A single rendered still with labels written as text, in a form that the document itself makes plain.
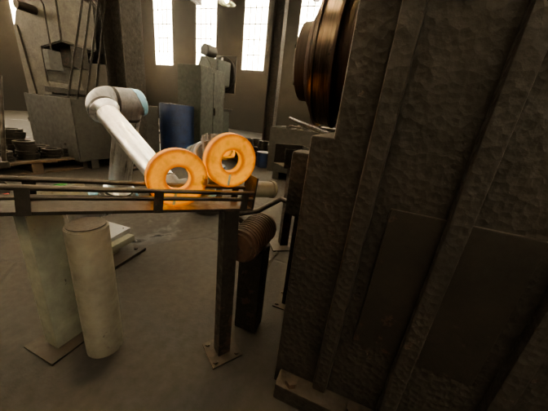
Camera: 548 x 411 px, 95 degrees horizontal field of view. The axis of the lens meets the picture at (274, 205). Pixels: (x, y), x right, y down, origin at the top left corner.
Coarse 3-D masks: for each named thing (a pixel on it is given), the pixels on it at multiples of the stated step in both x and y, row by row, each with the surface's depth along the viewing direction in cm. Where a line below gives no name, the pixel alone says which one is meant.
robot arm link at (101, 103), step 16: (96, 96) 98; (112, 96) 104; (96, 112) 99; (112, 112) 98; (112, 128) 96; (128, 128) 96; (128, 144) 93; (144, 144) 95; (144, 160) 91; (176, 176) 93
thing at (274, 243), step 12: (276, 144) 176; (288, 144) 178; (276, 156) 179; (288, 156) 154; (288, 168) 157; (288, 180) 169; (288, 216) 178; (288, 228) 182; (276, 240) 193; (288, 240) 185
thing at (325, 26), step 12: (324, 0) 78; (336, 0) 78; (324, 12) 78; (336, 12) 77; (324, 24) 78; (336, 24) 76; (324, 36) 78; (312, 48) 79; (324, 48) 78; (312, 60) 80; (324, 60) 80; (312, 72) 82; (324, 72) 81; (312, 84) 85; (324, 84) 83; (312, 96) 88; (324, 96) 86; (312, 108) 92; (324, 108) 90; (312, 120) 97; (324, 120) 97
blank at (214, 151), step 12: (216, 144) 68; (228, 144) 70; (240, 144) 72; (204, 156) 70; (216, 156) 70; (240, 156) 75; (252, 156) 76; (216, 168) 71; (240, 168) 75; (252, 168) 77; (216, 180) 72; (228, 180) 74; (240, 180) 77
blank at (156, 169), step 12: (156, 156) 62; (168, 156) 63; (180, 156) 65; (192, 156) 66; (156, 168) 62; (168, 168) 64; (192, 168) 67; (204, 168) 69; (156, 180) 63; (192, 180) 69; (204, 180) 70; (168, 204) 67; (180, 204) 69
